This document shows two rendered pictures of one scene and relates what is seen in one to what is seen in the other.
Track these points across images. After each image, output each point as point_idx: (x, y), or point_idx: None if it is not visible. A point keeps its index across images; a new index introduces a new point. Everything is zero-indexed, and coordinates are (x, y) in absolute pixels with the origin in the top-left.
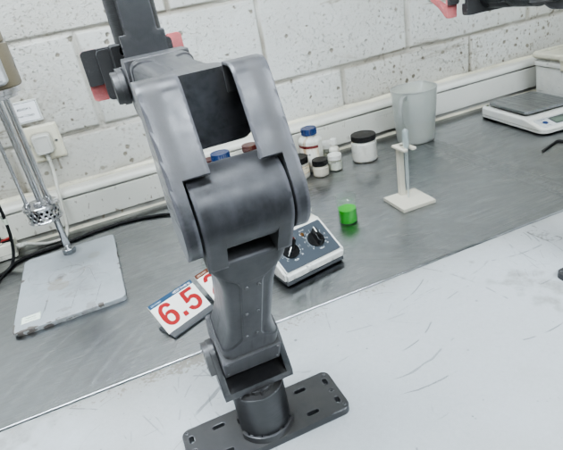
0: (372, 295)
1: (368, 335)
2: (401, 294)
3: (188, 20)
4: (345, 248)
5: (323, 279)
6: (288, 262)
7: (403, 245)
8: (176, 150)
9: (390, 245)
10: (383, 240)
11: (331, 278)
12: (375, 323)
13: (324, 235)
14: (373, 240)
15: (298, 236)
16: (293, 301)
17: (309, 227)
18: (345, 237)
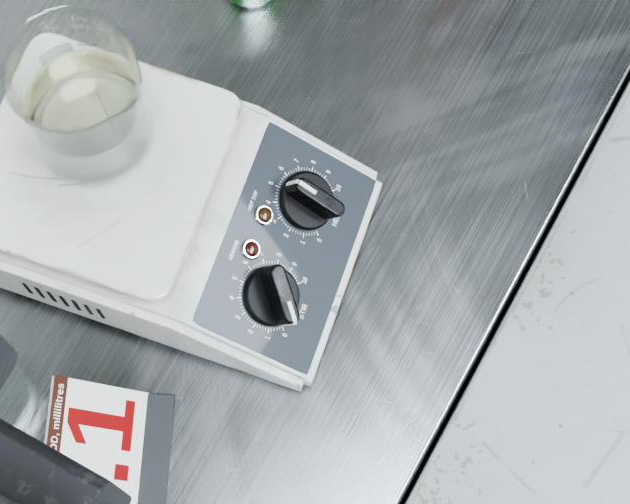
0: (552, 313)
1: None
2: (622, 275)
3: None
4: (341, 134)
5: (375, 305)
6: (287, 338)
7: (500, 56)
8: None
9: (462, 64)
10: (428, 49)
11: (395, 291)
12: None
13: (318, 168)
14: (397, 61)
15: (257, 227)
16: (362, 439)
17: (266, 169)
18: (303, 78)
